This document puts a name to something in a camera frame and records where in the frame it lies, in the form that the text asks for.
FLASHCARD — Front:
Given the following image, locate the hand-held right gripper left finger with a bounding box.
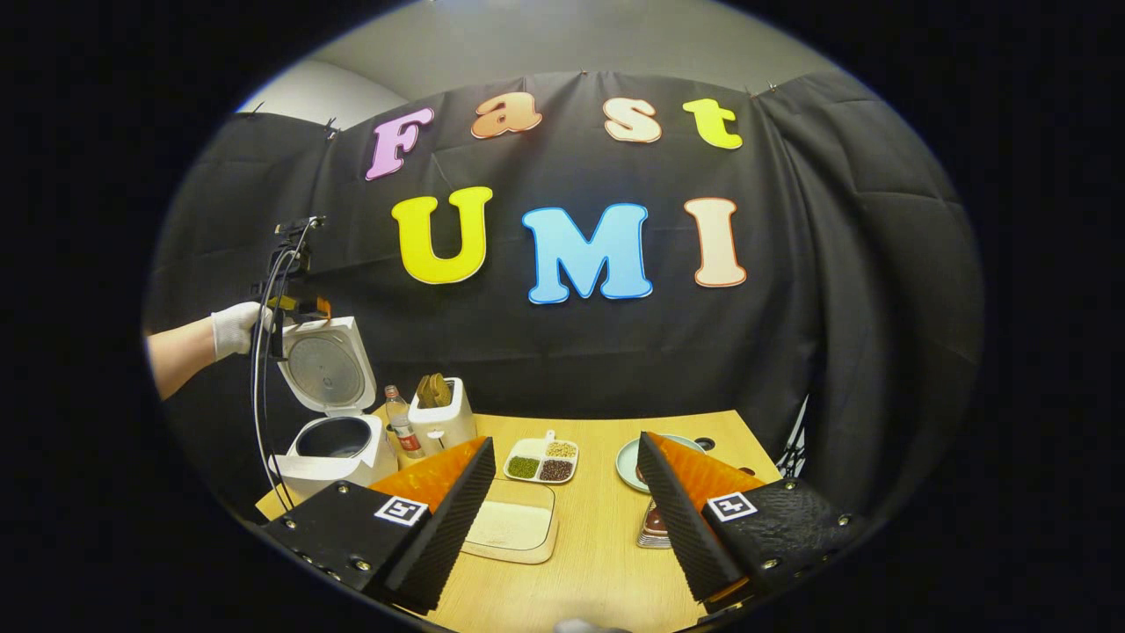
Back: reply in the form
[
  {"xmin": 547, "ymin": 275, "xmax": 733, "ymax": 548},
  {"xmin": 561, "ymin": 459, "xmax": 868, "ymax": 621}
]
[{"xmin": 261, "ymin": 436, "xmax": 497, "ymax": 615}]

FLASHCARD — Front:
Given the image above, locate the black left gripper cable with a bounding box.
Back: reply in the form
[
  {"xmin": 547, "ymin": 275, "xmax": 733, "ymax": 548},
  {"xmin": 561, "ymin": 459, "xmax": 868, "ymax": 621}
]
[{"xmin": 252, "ymin": 224, "xmax": 317, "ymax": 515}]

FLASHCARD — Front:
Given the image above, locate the pale green plate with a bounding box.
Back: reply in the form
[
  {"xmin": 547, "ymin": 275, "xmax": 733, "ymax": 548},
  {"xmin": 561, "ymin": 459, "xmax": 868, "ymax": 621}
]
[{"xmin": 615, "ymin": 435, "xmax": 704, "ymax": 493}]

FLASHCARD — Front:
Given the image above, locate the clear bottle with red label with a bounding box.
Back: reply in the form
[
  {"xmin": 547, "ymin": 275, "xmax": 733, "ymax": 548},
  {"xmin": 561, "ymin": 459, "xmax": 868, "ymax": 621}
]
[{"xmin": 384, "ymin": 384, "xmax": 425, "ymax": 460}]

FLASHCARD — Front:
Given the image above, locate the divided dish of beans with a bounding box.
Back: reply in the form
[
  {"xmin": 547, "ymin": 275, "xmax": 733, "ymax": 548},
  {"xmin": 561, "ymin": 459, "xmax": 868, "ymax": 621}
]
[{"xmin": 504, "ymin": 430, "xmax": 580, "ymax": 485}]

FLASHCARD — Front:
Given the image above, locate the white toaster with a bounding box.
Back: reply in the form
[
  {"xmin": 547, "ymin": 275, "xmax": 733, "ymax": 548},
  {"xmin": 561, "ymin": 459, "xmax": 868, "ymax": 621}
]
[{"xmin": 407, "ymin": 376, "xmax": 477, "ymax": 458}]

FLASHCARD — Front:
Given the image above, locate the black backdrop cloth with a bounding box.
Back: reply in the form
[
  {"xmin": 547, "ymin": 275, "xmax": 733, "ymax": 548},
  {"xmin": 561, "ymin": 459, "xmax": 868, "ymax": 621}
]
[{"xmin": 145, "ymin": 70, "xmax": 985, "ymax": 520}]

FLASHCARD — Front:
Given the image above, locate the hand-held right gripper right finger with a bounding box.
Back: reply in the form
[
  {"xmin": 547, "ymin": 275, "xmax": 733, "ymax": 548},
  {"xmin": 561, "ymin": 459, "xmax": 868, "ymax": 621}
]
[{"xmin": 637, "ymin": 431, "xmax": 871, "ymax": 615}]

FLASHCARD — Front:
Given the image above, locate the cream tray of rice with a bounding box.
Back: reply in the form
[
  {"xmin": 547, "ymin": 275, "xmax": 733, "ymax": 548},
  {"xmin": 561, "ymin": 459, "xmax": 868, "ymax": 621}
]
[{"xmin": 461, "ymin": 479, "xmax": 559, "ymax": 564}]

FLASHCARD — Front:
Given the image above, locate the white rice cooker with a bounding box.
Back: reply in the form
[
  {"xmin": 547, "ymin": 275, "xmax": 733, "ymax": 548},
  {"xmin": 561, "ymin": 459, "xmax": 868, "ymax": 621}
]
[{"xmin": 270, "ymin": 316, "xmax": 398, "ymax": 502}]

